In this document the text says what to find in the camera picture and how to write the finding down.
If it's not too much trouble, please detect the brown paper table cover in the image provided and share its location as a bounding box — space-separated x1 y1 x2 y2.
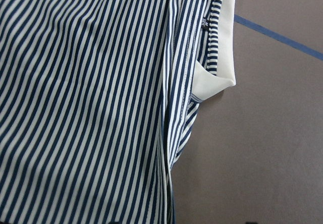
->
171 0 323 224

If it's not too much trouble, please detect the navy white striped polo shirt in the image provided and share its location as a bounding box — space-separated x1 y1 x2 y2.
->
1 0 236 223

